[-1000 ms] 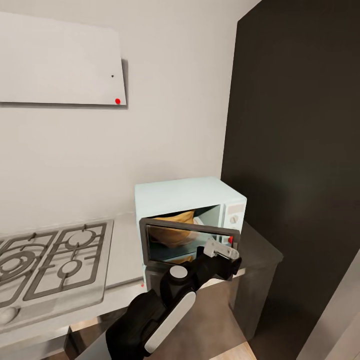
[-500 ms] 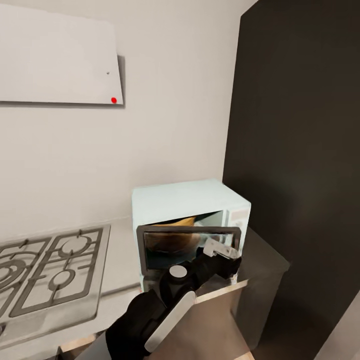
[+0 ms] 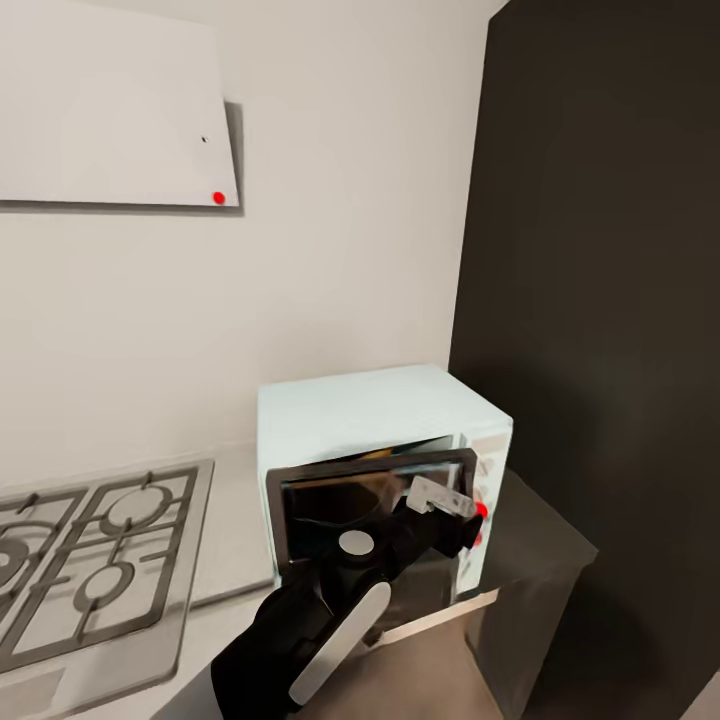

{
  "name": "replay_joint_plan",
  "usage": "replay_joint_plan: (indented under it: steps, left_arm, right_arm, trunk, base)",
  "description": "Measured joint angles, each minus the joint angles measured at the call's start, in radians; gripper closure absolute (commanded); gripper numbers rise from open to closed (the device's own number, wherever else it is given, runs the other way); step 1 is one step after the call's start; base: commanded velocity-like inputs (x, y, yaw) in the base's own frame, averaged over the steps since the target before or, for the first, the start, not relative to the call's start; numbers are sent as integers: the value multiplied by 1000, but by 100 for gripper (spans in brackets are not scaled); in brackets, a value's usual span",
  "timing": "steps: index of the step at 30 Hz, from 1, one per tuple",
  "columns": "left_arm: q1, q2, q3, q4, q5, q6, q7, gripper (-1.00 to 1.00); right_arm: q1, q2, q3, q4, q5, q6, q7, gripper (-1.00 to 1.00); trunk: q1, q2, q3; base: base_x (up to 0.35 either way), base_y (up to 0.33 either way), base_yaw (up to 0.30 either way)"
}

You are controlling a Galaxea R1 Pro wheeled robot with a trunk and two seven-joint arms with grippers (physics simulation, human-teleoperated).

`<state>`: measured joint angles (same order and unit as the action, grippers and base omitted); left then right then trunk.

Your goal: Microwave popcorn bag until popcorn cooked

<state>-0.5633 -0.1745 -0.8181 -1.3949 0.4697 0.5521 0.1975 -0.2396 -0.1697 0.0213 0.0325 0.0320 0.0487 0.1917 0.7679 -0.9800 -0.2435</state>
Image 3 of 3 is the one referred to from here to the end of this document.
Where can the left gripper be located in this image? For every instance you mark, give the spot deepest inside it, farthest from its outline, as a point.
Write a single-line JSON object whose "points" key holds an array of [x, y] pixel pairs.
{"points": [[437, 529]]}

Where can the range hood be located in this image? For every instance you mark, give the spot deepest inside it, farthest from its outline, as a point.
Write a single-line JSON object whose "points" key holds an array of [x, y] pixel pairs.
{"points": [[99, 104]]}

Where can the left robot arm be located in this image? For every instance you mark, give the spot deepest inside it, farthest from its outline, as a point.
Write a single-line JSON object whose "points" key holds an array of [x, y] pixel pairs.
{"points": [[297, 641]]}

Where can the burner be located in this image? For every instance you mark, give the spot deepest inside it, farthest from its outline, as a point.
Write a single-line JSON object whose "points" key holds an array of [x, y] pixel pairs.
{"points": [[95, 584]]}

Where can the microwave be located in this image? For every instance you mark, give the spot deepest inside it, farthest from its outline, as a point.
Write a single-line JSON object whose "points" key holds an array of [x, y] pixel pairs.
{"points": [[439, 429]]}

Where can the fridge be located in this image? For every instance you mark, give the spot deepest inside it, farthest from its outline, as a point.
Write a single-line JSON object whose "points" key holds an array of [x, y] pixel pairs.
{"points": [[588, 310]]}

